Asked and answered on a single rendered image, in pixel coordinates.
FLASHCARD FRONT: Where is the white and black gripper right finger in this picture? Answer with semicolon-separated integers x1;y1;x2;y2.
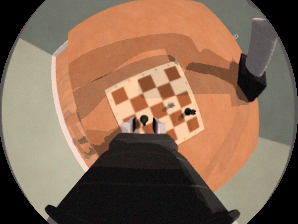
152;117;166;134

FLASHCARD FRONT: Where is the brown and cream chessboard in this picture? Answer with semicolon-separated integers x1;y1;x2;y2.
105;61;204;145

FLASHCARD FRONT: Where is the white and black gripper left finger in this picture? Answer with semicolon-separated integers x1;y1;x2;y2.
121;117;136;133

